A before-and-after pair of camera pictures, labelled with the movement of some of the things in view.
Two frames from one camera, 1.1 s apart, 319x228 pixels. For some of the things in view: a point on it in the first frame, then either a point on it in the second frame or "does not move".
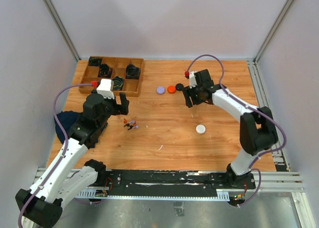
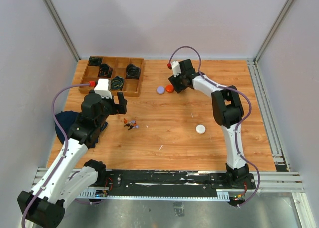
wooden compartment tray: x=126 y=74 does not move
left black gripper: x=119 y=109 does not move
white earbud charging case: x=200 y=128 does not move
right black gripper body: x=195 y=95 → x=178 y=82
